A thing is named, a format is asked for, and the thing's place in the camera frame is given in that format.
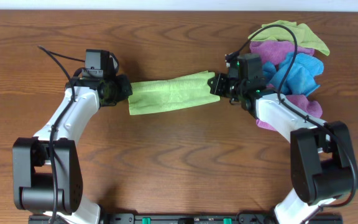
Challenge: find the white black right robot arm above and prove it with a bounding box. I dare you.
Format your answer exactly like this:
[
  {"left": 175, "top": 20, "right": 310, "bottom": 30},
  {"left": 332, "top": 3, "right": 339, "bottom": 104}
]
[{"left": 207, "top": 73, "right": 358, "bottom": 223}]

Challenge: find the light green microfiber cloth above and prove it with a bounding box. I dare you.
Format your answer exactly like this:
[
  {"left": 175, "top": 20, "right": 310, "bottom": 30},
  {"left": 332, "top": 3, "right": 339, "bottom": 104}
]
[{"left": 129, "top": 71, "right": 220, "bottom": 115}]

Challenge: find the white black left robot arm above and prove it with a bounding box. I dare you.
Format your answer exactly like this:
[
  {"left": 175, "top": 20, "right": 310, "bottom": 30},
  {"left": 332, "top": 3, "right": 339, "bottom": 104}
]
[{"left": 12, "top": 75, "right": 132, "bottom": 223}]

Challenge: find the olive green microfiber cloth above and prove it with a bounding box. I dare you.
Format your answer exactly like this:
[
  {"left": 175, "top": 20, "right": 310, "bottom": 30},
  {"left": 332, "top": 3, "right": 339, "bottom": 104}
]
[{"left": 248, "top": 20, "right": 331, "bottom": 56}]

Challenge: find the purple microfiber cloth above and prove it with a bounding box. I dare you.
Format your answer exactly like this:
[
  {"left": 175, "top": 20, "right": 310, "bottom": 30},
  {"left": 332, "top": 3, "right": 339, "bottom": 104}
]
[
  {"left": 256, "top": 95, "right": 323, "bottom": 131},
  {"left": 249, "top": 40, "right": 315, "bottom": 66}
]

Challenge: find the blue microfiber cloth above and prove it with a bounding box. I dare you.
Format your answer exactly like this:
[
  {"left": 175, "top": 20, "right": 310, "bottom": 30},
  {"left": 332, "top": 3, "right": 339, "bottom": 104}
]
[{"left": 262, "top": 52, "right": 324, "bottom": 96}]

